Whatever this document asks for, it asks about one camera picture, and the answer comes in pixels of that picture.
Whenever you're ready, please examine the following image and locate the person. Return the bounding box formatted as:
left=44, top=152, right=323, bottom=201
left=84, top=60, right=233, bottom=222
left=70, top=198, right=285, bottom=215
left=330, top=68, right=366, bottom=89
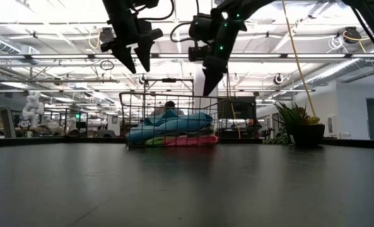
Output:
left=150, top=100, right=186, bottom=117

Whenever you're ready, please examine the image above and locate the pink microfiber towel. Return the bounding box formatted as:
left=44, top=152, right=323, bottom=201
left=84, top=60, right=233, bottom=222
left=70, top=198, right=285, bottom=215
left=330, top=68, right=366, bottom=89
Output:
left=163, top=134, right=220, bottom=147

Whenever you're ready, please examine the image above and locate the black right camera cable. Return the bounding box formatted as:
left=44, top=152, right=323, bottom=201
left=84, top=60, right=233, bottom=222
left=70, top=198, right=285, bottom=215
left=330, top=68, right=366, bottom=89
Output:
left=169, top=21, right=196, bottom=44

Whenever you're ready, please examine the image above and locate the thin yellow hanging cable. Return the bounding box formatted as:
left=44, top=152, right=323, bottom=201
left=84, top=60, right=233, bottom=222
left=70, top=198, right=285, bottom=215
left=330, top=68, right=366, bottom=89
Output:
left=226, top=71, right=242, bottom=139

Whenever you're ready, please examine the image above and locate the white wall dispenser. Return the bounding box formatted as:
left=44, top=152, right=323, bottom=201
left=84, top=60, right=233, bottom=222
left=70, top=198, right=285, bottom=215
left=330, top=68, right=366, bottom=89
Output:
left=326, top=114, right=337, bottom=136

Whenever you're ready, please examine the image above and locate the hanging black ring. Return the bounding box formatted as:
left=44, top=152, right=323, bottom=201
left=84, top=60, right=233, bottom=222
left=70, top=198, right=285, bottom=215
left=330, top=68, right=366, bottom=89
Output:
left=99, top=59, right=115, bottom=71

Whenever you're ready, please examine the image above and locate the potted succulent plant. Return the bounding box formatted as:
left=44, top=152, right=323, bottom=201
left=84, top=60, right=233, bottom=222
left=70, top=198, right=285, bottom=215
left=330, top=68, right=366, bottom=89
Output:
left=274, top=101, right=326, bottom=146

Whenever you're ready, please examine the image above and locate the grey office chair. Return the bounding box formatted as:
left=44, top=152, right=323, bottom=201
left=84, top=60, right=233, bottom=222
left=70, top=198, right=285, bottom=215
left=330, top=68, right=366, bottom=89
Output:
left=0, top=105, right=17, bottom=139

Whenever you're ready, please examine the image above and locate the green microfiber towel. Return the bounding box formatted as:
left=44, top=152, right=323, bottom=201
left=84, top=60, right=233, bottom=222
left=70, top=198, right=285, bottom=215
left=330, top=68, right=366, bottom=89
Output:
left=144, top=136, right=166, bottom=147

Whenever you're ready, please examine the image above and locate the black camera cable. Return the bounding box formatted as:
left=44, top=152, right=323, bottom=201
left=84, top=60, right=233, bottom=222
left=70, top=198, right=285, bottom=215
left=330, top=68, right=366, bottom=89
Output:
left=169, top=21, right=196, bottom=44
left=136, top=0, right=175, bottom=21

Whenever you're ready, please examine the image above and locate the white pillar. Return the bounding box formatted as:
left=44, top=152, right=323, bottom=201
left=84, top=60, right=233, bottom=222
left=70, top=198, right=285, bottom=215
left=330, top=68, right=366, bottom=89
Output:
left=194, top=67, right=219, bottom=127

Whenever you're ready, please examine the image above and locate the black left camera cable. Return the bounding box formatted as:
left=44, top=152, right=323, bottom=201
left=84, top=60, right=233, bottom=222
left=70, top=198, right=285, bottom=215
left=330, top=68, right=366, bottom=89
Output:
left=136, top=0, right=175, bottom=21

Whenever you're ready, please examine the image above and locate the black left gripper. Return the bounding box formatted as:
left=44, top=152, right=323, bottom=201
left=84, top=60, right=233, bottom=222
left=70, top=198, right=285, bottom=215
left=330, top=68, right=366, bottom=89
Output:
left=101, top=0, right=164, bottom=75

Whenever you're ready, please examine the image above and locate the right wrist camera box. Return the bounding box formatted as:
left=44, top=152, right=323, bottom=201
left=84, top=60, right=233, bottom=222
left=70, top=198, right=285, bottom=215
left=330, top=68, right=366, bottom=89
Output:
left=187, top=45, right=211, bottom=62

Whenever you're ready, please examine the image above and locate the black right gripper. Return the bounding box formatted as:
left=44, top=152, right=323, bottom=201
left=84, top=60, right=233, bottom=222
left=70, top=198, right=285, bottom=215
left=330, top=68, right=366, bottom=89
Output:
left=202, top=17, right=248, bottom=97

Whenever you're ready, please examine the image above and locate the black background rig frame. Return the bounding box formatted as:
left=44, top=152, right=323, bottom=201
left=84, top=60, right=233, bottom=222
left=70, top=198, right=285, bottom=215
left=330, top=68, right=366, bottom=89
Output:
left=142, top=78, right=196, bottom=139

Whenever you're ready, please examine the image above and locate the copper wire basket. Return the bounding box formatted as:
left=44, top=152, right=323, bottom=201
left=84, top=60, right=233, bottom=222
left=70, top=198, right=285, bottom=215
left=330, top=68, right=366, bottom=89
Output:
left=119, top=91, right=229, bottom=148

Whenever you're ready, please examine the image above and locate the black background shelf frame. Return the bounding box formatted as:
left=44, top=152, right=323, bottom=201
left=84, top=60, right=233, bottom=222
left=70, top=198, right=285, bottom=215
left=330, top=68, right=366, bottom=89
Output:
left=44, top=108, right=90, bottom=137

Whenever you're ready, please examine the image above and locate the silver air duct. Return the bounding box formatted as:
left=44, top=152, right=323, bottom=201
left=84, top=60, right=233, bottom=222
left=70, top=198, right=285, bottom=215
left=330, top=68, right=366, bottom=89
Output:
left=292, top=37, right=374, bottom=91
left=0, top=31, right=41, bottom=57

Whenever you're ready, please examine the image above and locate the black monitor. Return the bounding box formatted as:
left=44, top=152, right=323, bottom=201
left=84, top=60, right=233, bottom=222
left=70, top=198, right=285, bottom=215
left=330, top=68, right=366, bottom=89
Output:
left=217, top=96, right=257, bottom=120

